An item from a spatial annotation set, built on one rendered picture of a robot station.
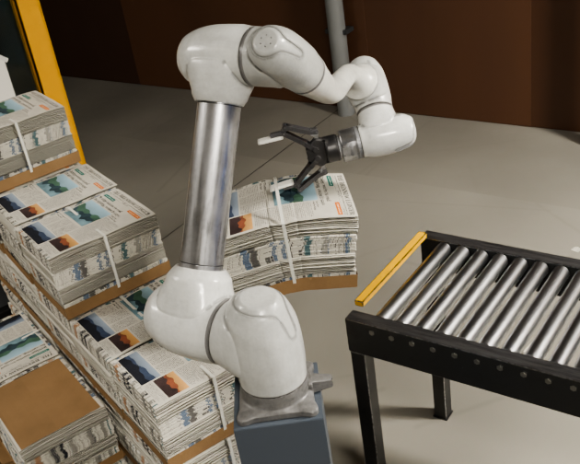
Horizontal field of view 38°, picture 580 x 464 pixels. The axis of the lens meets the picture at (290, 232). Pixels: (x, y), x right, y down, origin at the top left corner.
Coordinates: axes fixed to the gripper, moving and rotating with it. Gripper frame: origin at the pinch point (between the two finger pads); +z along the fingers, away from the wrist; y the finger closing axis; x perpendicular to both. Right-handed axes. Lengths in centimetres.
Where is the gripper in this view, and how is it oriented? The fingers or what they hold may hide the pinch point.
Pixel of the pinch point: (267, 163)
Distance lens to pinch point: 231.7
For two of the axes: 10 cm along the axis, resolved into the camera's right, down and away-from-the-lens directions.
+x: -0.7, -4.6, 8.8
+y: 2.2, 8.6, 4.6
